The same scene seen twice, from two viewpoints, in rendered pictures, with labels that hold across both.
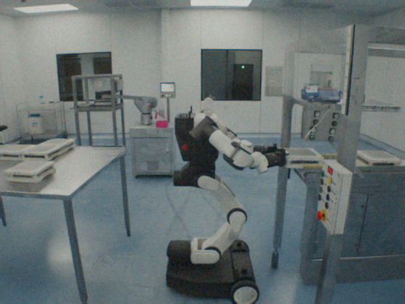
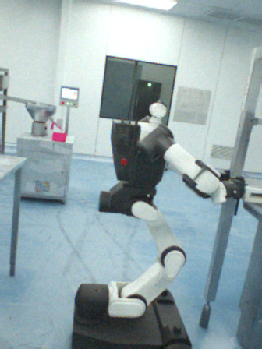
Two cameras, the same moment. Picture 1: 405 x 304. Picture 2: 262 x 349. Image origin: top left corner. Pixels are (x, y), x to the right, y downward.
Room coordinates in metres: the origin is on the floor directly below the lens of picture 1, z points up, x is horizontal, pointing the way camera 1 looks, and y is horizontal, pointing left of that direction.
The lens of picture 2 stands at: (0.22, 0.32, 1.44)
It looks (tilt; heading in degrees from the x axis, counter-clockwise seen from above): 13 degrees down; 351
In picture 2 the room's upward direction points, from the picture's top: 8 degrees clockwise
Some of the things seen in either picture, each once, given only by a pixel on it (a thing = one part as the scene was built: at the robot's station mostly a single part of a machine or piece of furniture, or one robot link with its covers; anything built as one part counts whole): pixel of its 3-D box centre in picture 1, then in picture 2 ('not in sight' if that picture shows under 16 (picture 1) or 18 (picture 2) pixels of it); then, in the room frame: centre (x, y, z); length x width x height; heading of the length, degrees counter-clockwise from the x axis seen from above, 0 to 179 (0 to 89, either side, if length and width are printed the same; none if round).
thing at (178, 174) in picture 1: (194, 174); (126, 198); (1.97, 0.05, 0.88); 0.28 x 0.13 x 0.18; 90
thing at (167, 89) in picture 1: (168, 102); (68, 112); (4.68, 0.52, 1.07); 0.23 x 0.10 x 0.62; 91
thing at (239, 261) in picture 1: (209, 260); (129, 312); (1.97, -0.05, 0.19); 0.64 x 0.52 x 0.33; 90
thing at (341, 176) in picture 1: (333, 196); not in sight; (1.12, -0.54, 1.08); 0.17 x 0.06 x 0.26; 0
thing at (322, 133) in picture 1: (320, 124); not in sight; (1.85, -0.74, 1.25); 0.22 x 0.11 x 0.20; 90
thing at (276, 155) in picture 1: (275, 158); (232, 188); (1.86, -0.47, 1.02); 0.12 x 0.10 x 0.13; 122
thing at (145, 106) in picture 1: (150, 111); (45, 120); (4.59, 0.78, 0.95); 0.49 x 0.36 x 0.37; 91
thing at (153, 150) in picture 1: (154, 149); (44, 167); (4.53, 0.73, 0.38); 0.63 x 0.57 x 0.76; 91
